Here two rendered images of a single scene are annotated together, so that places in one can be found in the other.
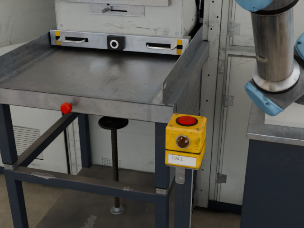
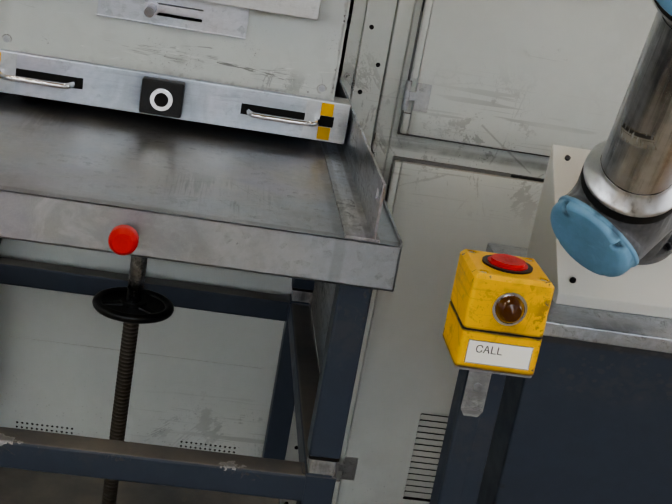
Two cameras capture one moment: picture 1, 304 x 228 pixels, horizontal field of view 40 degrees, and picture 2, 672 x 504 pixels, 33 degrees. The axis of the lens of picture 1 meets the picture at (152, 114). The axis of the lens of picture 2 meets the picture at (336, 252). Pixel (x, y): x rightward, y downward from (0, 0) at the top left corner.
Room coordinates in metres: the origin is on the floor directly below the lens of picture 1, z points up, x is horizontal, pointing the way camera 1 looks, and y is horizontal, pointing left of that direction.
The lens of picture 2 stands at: (-0.07, 0.48, 1.22)
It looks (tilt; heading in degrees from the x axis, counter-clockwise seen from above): 18 degrees down; 338
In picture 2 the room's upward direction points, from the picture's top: 10 degrees clockwise
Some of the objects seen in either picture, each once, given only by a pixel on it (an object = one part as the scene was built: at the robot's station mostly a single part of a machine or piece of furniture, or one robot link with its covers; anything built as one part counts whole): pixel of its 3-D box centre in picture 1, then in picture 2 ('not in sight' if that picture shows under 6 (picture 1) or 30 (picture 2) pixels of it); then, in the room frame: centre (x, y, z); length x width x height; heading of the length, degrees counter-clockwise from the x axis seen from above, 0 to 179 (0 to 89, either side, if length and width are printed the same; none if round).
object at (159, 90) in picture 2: (115, 43); (161, 97); (1.50, 0.13, 0.90); 0.06 x 0.03 x 0.05; 75
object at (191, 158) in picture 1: (186, 140); (496, 311); (0.84, -0.08, 0.85); 0.08 x 0.08 x 0.10; 75
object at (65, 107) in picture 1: (67, 106); (124, 237); (1.10, 0.24, 0.82); 0.04 x 0.03 x 0.03; 165
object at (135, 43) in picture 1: (118, 40); (163, 93); (1.54, 0.12, 0.90); 0.54 x 0.05 x 0.06; 75
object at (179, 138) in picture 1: (182, 143); (511, 311); (0.79, -0.07, 0.87); 0.03 x 0.01 x 0.03; 75
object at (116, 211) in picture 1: (117, 208); not in sight; (1.45, 0.15, 0.18); 0.06 x 0.06 x 0.02
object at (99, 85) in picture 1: (111, 67); (152, 157); (1.45, 0.15, 0.82); 0.68 x 0.62 x 0.06; 165
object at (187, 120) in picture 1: (186, 122); (506, 267); (0.84, -0.08, 0.90); 0.04 x 0.04 x 0.02
